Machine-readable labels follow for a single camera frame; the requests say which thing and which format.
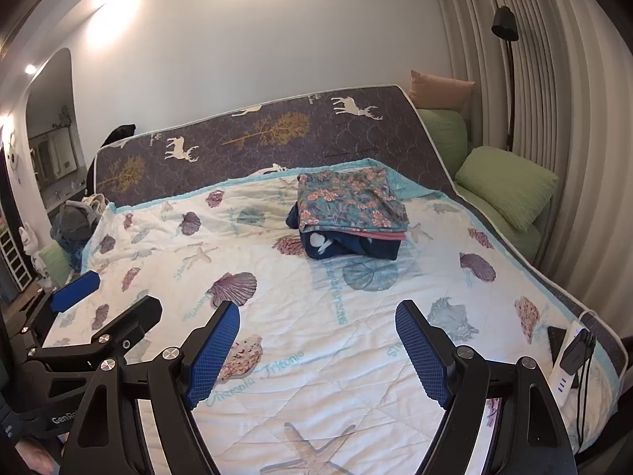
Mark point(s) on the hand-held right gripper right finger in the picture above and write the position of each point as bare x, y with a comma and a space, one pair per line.
423, 351

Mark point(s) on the white seashell print quilt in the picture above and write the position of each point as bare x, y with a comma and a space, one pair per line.
321, 307

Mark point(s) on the white power strip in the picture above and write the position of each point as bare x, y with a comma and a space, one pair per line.
564, 381

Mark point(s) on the white ladder rack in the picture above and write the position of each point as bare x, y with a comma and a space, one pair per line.
15, 257

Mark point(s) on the purple deer print mattress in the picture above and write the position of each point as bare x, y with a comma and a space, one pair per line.
296, 123

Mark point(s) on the wall mirror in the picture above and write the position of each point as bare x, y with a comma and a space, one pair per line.
52, 156

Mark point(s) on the pile of grey clothes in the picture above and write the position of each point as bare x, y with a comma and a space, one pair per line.
74, 222

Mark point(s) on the black floor lamp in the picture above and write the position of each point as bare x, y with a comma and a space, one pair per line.
504, 22

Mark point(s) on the teal floral shirt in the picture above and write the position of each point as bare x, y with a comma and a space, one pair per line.
351, 198

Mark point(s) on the peach pillow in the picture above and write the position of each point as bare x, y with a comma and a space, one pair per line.
440, 90

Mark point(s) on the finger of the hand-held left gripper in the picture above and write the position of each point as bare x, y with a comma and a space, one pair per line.
133, 321
74, 292

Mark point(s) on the beige pleated curtain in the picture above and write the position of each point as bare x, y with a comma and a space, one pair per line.
568, 109

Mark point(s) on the small green cushion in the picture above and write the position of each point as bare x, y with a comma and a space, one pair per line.
54, 262

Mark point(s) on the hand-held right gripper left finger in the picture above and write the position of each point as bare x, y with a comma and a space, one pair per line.
215, 351

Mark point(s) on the pink folded garment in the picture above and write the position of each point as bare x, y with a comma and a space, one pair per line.
376, 234

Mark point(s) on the large green pillow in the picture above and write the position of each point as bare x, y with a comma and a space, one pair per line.
504, 183

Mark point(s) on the navy star print garment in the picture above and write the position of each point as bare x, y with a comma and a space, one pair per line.
346, 247

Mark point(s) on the black flat device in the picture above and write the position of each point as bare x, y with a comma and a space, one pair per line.
555, 339

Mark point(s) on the person's left hand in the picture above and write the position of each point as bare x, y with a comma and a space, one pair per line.
39, 460

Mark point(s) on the black chair back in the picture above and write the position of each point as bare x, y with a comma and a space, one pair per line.
121, 133

